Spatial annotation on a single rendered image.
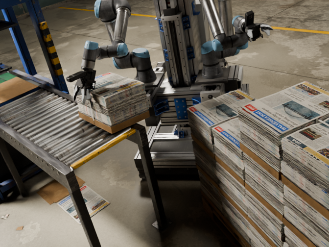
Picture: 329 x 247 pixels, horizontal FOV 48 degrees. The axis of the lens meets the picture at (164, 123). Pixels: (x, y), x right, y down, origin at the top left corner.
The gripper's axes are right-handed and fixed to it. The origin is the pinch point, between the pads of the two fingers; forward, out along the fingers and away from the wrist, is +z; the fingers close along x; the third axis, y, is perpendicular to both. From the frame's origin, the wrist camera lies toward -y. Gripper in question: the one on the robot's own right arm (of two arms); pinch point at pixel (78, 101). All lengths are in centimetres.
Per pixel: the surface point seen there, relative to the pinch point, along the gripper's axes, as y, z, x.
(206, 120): 47, -6, -58
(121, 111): 17.2, -0.2, -19.9
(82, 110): 11.9, 7.5, 12.4
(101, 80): 18.9, -13.7, 8.3
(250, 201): 47, 25, -97
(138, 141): 31.2, 16.4, -24.1
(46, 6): 371, -118, 854
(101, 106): 7.3, -0.9, -12.9
